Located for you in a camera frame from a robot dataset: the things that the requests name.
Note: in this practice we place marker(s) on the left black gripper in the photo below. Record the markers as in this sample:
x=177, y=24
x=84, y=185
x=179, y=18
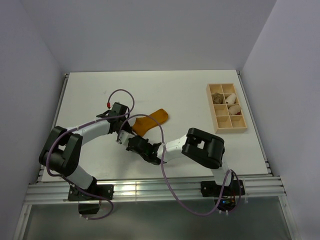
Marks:
x=128, y=127

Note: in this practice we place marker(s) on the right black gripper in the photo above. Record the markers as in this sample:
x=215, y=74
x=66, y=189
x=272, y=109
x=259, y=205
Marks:
x=129, y=148

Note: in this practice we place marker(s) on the mustard striped sock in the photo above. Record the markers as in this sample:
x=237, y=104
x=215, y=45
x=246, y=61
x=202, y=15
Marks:
x=143, y=124

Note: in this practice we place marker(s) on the brown sock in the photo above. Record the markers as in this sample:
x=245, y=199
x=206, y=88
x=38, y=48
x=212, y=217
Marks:
x=217, y=98

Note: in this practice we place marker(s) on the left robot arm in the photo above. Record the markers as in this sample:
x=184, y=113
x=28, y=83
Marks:
x=62, y=150

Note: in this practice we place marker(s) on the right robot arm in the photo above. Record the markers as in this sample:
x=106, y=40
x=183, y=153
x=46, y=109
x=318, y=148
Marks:
x=202, y=147

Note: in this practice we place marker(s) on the wooden compartment box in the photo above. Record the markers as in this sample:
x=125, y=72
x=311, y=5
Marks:
x=223, y=122

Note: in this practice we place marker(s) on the lower rolled cream sock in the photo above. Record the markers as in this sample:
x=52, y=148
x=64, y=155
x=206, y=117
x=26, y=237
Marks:
x=234, y=110

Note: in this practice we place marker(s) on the rolled cream sock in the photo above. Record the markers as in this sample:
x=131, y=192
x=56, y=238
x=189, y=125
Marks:
x=234, y=110
x=231, y=99

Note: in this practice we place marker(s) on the upper rolled cream sock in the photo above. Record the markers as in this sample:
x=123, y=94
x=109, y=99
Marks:
x=231, y=99

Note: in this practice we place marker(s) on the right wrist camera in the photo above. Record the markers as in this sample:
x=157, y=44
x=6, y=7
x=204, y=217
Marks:
x=124, y=137

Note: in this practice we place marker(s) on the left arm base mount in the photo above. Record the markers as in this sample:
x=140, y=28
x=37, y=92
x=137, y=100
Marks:
x=90, y=200

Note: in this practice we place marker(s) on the aluminium frame rail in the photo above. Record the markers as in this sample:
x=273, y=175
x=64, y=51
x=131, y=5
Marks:
x=45, y=193

